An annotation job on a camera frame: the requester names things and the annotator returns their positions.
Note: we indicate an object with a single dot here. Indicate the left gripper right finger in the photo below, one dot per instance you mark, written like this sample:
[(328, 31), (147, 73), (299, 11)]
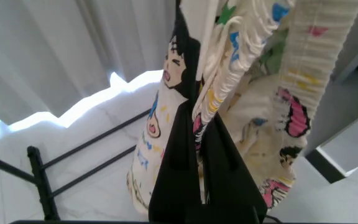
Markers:
[(228, 186)]

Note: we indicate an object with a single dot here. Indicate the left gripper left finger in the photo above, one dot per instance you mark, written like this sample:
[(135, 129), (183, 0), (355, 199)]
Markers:
[(176, 186)]

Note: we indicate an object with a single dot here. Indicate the cream printed garment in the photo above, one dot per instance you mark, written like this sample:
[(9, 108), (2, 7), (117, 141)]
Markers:
[(259, 109)]

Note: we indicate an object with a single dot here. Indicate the black clothes rack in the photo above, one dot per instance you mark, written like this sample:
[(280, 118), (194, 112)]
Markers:
[(42, 180)]

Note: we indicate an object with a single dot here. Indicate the white curtain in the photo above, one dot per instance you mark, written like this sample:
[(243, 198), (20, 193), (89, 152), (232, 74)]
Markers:
[(57, 46)]

